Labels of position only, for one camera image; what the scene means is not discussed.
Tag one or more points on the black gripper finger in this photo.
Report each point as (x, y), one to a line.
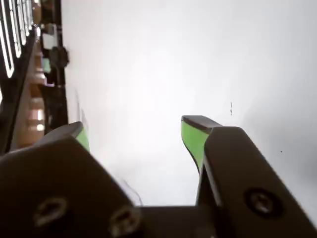
(49, 178)
(242, 173)

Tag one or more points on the black background chair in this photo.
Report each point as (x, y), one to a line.
(59, 55)

